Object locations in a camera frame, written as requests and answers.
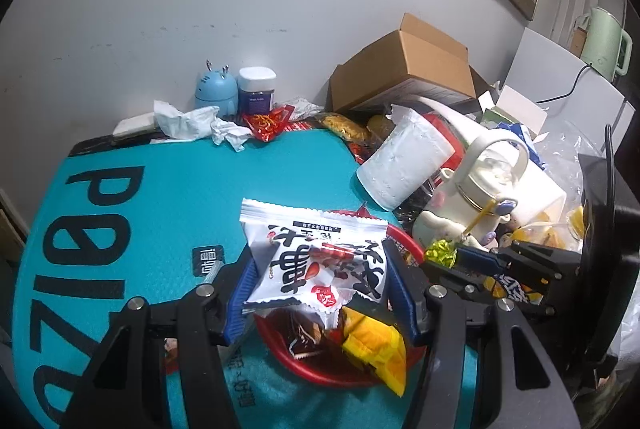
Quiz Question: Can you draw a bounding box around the clear plastic bag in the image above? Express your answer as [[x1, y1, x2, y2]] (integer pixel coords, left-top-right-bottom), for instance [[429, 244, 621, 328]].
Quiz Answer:
[[530, 119, 608, 250]]

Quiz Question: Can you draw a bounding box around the white paper box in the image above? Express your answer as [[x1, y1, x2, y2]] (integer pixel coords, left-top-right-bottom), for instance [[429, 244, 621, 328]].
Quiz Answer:
[[477, 85, 548, 140]]

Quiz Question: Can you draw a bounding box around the green lollipop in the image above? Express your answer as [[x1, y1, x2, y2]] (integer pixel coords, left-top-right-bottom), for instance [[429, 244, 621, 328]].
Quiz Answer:
[[424, 203, 495, 269]]

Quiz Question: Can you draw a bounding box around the green electric kettle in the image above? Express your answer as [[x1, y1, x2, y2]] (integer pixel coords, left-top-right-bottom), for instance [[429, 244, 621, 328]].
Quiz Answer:
[[574, 6, 632, 82]]

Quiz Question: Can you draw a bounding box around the white-lidded blue jar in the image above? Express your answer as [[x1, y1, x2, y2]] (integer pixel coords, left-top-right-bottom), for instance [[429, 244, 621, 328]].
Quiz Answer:
[[237, 66, 277, 115]]

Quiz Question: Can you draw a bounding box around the white teapot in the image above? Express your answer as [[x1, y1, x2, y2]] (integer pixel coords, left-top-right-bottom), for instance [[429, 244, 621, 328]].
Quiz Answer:
[[412, 132, 568, 255]]

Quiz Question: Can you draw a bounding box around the brown cardboard box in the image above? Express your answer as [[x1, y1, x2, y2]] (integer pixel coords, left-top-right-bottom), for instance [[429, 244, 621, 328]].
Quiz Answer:
[[327, 12, 493, 112]]

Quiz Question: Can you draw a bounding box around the white black-print snack packet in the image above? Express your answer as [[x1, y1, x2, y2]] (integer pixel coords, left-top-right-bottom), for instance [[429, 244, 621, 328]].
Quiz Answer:
[[240, 198, 391, 330]]

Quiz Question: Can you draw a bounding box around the crumpled white tissue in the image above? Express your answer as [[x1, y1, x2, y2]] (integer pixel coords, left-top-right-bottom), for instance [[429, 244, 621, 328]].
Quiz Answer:
[[152, 99, 251, 152]]

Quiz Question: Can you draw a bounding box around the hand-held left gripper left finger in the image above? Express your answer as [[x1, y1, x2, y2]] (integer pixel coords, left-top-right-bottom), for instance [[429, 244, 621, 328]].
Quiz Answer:
[[57, 249, 258, 429]]

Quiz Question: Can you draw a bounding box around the white tissue pack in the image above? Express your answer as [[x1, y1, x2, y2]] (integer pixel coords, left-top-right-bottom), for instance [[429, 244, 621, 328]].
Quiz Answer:
[[112, 113, 161, 145]]

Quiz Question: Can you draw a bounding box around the blue round humidifier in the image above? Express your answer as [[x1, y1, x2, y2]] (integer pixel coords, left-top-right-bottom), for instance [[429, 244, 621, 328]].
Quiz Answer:
[[194, 59, 238, 114]]

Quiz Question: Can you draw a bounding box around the red plastic basket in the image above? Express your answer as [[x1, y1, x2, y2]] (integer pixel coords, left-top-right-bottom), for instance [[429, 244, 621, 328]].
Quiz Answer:
[[252, 209, 426, 387]]

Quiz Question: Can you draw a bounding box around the yellow snack packet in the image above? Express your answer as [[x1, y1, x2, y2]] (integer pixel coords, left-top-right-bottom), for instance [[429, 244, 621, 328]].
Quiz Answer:
[[342, 314, 407, 397]]

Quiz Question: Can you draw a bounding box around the black power cable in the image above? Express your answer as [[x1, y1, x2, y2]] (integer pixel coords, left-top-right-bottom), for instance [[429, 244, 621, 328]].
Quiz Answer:
[[537, 63, 592, 105]]

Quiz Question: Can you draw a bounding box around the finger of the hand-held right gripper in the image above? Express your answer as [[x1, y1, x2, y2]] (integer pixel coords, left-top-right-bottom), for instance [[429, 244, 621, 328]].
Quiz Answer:
[[422, 245, 556, 327], [500, 239, 590, 310]]

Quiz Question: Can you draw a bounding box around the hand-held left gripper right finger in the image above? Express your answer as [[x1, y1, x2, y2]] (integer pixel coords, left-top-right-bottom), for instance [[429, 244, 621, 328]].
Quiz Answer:
[[382, 251, 583, 429]]

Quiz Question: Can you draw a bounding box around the white cabinet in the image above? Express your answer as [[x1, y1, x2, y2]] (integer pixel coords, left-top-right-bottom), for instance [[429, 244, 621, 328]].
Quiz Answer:
[[505, 28, 638, 160]]

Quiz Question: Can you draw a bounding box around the gold brown snack packet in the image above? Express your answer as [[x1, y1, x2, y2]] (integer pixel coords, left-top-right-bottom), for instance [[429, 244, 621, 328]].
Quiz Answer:
[[272, 309, 346, 357]]

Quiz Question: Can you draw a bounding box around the red chili snack packet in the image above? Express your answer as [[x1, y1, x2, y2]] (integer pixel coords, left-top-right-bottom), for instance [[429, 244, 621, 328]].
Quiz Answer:
[[242, 105, 296, 142]]

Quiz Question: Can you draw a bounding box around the yellow cookie packet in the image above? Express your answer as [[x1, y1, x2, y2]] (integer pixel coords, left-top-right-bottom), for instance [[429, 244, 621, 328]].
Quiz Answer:
[[320, 112, 373, 142]]

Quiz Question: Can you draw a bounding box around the wrapped toilet paper roll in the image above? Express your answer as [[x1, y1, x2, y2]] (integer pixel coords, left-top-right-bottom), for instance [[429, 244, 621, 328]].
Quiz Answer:
[[356, 104, 456, 211]]

